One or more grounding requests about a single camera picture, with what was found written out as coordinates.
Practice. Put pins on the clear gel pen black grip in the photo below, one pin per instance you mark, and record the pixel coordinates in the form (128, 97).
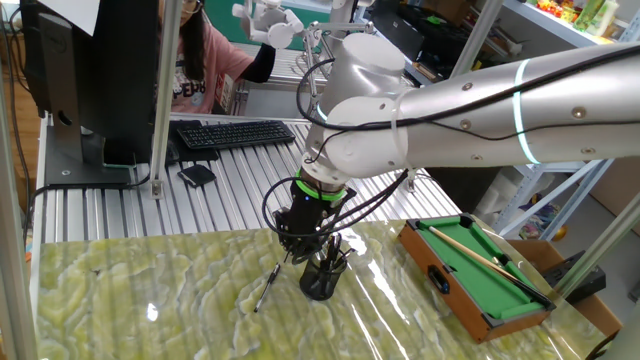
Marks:
(267, 287)

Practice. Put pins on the green marble pattern mat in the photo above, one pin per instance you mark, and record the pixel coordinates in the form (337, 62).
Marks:
(175, 300)

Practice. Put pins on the pale drink bottle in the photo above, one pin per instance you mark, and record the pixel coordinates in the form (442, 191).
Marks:
(604, 19)

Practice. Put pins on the person in pink shirt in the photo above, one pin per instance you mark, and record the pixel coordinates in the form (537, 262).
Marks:
(220, 65)

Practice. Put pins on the black plastic stand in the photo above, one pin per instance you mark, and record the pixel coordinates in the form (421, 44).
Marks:
(587, 285)

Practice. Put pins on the white metal shelf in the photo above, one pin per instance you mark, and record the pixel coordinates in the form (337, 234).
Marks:
(550, 24)

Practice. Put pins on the mini pool table toy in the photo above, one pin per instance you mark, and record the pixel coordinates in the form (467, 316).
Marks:
(475, 285)

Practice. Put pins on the black keyboard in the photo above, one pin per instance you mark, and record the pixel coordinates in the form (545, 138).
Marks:
(235, 134)

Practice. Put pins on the black computer mouse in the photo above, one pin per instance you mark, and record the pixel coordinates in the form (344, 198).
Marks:
(172, 152)

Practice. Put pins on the black wallet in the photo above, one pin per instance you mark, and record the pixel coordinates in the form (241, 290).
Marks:
(197, 175)

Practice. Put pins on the colourful toy pile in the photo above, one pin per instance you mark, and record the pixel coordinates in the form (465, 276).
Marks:
(542, 220)

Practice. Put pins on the aluminium frame post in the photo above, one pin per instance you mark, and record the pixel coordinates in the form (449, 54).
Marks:
(167, 100)
(477, 37)
(12, 280)
(600, 250)

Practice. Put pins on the black mesh pen holder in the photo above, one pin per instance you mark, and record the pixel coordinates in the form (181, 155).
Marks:
(320, 285)

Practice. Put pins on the black mouse pad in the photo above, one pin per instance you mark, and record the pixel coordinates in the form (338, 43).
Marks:
(195, 154)

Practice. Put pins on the silver articulated stand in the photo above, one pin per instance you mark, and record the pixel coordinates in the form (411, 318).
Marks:
(340, 25)

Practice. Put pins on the black clip pen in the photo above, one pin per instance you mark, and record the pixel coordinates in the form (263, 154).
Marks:
(334, 252)

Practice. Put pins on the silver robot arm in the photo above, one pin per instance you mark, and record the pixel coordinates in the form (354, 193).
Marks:
(500, 115)

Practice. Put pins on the black sleeved forearm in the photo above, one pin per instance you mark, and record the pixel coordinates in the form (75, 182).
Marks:
(260, 65)

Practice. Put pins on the wooden cue stick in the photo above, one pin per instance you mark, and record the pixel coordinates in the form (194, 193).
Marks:
(470, 252)

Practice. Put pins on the red yellow snack packs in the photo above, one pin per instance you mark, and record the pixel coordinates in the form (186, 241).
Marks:
(555, 7)

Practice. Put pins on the brown cardboard box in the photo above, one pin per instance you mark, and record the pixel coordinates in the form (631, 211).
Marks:
(595, 312)

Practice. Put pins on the white red carton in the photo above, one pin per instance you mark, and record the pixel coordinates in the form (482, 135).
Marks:
(225, 95)

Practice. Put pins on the white paper note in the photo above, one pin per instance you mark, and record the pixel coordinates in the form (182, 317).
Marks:
(70, 12)

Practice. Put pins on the short black pen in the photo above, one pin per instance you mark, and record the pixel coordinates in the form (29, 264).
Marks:
(348, 254)

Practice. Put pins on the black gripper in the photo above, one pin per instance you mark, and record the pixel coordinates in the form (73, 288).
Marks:
(313, 214)

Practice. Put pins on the black storage case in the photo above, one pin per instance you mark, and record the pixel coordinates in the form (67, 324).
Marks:
(395, 22)

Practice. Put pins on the black computer monitor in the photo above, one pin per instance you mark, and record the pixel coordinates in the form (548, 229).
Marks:
(115, 75)

